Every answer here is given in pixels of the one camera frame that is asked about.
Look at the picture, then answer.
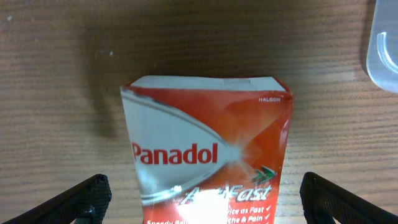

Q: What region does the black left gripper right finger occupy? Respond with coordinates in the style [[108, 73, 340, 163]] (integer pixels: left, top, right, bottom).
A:
[[300, 172, 397, 224]]

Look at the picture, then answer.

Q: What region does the red Panadol box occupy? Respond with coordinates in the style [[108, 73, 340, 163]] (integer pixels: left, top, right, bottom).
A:
[[121, 76, 294, 224]]

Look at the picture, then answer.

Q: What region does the clear plastic container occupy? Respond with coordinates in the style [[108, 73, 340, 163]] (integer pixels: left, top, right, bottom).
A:
[[366, 0, 397, 93]]

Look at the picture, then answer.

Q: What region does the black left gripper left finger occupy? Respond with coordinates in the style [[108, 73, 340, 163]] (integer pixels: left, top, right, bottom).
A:
[[4, 174, 112, 224]]

